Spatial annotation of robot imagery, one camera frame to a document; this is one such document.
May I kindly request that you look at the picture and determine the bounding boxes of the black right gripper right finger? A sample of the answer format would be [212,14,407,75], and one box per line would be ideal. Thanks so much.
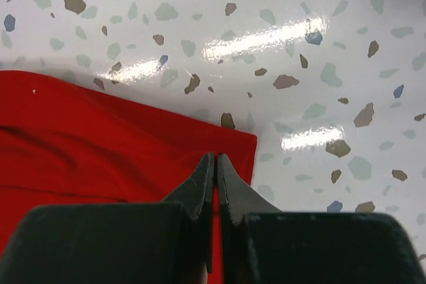
[217,154,425,283]

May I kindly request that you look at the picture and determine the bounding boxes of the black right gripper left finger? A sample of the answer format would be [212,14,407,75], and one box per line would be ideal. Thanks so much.
[1,153,214,283]

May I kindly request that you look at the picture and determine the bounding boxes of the red t shirt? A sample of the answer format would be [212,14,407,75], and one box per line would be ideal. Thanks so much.
[1,71,256,283]

